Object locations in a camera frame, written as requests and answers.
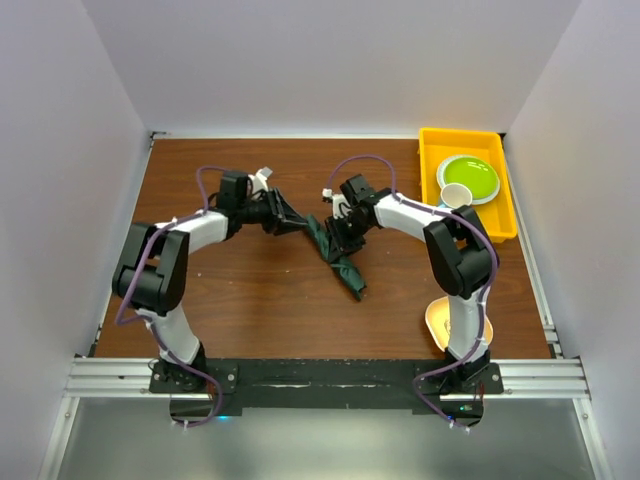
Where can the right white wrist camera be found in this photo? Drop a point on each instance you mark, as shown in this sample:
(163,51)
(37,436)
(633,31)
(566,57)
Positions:
(340,206)

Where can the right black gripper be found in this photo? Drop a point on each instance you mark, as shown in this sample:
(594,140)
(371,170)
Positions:
(338,240)

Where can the dark green cloth napkin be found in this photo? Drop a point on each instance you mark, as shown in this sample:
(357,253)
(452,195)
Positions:
(343,268)

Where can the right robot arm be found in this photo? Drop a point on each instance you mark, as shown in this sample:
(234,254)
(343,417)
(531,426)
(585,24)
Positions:
(463,261)

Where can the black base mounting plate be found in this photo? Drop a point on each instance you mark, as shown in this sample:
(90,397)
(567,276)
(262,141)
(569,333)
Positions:
(353,384)

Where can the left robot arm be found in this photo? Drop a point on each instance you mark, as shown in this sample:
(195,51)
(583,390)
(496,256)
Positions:
(151,273)

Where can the white blue mug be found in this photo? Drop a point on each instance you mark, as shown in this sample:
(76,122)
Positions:
(455,195)

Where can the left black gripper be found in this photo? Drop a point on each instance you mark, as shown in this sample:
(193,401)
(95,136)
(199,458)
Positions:
(281,216)

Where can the green plate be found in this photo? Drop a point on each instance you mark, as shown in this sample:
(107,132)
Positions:
(476,174)

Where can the yellow plastic bin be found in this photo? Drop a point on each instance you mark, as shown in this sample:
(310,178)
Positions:
(437,144)

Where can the aluminium frame rail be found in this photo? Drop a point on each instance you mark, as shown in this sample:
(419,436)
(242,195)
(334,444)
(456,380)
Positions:
(315,326)

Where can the cream square bowl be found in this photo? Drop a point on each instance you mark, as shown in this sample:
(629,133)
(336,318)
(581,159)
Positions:
(454,324)

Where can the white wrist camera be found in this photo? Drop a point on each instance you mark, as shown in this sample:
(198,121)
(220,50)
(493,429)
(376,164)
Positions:
(340,206)
(259,181)

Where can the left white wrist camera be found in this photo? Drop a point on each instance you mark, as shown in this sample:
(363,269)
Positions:
(259,181)

